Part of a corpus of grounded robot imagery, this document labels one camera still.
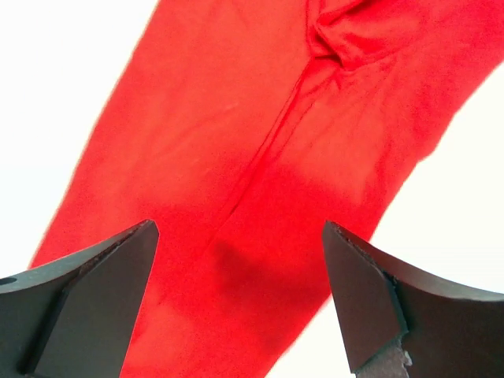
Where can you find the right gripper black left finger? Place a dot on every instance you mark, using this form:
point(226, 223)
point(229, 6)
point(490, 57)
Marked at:
point(74, 317)

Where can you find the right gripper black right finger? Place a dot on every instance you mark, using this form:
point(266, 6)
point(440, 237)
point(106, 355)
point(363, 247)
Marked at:
point(399, 321)

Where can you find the red t shirt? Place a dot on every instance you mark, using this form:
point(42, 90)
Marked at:
point(240, 127)

